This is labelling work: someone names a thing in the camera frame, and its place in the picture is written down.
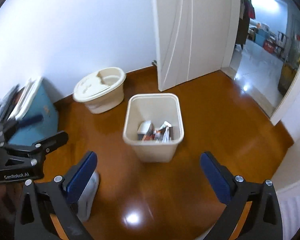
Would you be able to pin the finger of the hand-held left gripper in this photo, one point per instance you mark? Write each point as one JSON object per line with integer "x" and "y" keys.
{"x": 50, "y": 142}
{"x": 30, "y": 120}

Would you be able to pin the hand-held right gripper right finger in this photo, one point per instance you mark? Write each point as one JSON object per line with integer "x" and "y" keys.
{"x": 213, "y": 177}

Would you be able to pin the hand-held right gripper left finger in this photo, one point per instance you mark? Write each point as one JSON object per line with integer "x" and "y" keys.
{"x": 81, "y": 180}

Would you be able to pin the cream plastic waste bin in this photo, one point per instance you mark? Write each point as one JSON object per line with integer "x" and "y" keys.
{"x": 153, "y": 150}

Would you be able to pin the white printed wrapper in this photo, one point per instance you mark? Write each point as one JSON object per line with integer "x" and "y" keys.
{"x": 165, "y": 132}

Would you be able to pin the small white carton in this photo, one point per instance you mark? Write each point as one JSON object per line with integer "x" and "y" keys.
{"x": 144, "y": 128}

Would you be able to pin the blue storage box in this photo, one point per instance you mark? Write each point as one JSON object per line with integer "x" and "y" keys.
{"x": 40, "y": 105}

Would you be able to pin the cream bucket with lid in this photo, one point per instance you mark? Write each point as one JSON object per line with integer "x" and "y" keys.
{"x": 100, "y": 95}

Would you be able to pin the white ribbed panel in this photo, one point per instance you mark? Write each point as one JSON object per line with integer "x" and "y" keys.
{"x": 293, "y": 215}

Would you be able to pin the metal door stopper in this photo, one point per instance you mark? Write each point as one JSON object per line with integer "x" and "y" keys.
{"x": 154, "y": 63}

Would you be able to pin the red crate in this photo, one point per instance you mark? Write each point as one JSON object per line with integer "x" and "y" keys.
{"x": 268, "y": 46}

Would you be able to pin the blue cabinet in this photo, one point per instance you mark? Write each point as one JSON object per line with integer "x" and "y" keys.
{"x": 261, "y": 37}

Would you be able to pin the white door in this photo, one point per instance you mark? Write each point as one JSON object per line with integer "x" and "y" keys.
{"x": 192, "y": 30}

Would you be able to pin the hanging clothes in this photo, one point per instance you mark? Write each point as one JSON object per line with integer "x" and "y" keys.
{"x": 245, "y": 17}

